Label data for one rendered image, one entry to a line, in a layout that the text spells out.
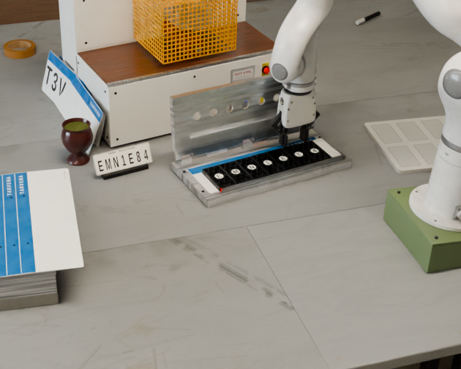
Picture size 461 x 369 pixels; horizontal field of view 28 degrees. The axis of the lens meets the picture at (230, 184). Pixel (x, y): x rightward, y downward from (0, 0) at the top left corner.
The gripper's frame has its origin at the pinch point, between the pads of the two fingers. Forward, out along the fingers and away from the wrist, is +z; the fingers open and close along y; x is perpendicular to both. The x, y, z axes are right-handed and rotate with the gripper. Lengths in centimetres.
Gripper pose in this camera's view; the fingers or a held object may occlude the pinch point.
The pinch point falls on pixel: (293, 138)
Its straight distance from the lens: 252.8
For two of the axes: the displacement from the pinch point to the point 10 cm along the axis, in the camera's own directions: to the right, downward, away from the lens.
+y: 8.7, -2.4, 4.3
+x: -4.9, -4.9, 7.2
